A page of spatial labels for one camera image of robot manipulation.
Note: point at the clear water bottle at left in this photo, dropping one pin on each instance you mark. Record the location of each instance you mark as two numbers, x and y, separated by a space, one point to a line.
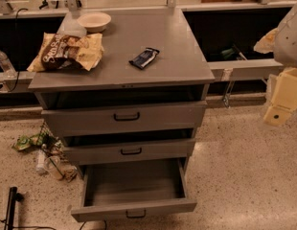
7 67

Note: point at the grey top drawer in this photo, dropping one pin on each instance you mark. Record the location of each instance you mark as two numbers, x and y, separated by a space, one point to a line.
125 118

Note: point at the green snack bag on floor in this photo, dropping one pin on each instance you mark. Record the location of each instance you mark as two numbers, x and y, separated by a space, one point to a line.
25 142

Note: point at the green object in dark bin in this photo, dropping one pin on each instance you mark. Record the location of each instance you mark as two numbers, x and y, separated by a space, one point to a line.
229 54

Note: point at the clear plastic cup on floor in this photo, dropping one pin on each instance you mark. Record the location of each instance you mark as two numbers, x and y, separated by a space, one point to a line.
53 167

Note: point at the clear plastic bottle on floor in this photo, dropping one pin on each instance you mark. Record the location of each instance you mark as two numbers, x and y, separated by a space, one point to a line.
41 156

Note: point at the black stand on floor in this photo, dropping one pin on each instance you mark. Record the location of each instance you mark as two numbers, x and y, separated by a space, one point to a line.
14 197

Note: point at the grey drawer cabinet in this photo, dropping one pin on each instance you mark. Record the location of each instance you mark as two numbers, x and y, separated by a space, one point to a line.
179 74

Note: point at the dark blue snack bar wrapper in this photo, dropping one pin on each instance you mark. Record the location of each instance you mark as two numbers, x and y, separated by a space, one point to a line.
145 58

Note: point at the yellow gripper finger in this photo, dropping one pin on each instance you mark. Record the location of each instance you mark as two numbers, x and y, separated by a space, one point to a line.
266 44
283 101

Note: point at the white paper bowl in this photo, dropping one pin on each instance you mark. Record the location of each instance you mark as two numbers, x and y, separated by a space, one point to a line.
94 22

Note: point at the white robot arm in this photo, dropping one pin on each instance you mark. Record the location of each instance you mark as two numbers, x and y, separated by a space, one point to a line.
282 42

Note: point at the grey open bottom drawer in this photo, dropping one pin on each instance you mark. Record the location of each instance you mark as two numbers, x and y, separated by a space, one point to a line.
133 190

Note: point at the brown sea salt chip bag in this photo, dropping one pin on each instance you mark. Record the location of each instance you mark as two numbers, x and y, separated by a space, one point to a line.
62 51

